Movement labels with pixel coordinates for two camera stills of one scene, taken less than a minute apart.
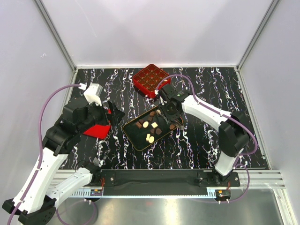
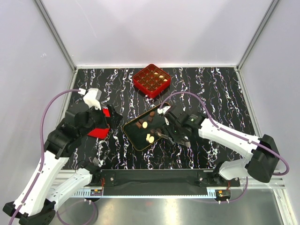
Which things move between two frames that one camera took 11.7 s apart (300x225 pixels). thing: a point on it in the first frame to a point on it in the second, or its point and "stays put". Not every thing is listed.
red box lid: x=100 y=131 stays put
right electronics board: x=222 y=193 stays put
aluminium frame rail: x=145 y=194 stays put
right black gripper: x=162 y=107 to x=167 y=130
